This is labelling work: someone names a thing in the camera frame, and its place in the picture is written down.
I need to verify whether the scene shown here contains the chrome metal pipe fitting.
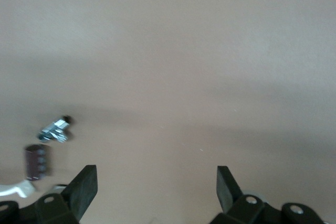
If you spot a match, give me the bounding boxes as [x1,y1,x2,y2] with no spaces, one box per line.
[38,114,74,144]

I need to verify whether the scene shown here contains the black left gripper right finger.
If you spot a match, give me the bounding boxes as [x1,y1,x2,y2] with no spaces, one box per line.
[209,165,266,224]

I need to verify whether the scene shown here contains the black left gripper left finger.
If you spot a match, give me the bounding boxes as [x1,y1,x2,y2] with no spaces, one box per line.
[34,164,99,224]

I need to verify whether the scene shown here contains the white half-ring pipe clamp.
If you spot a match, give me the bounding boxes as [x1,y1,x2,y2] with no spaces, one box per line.
[0,179,36,199]

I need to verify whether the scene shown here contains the dark brown terminal block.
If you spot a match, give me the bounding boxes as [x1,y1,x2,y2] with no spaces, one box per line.
[24,143,54,182]

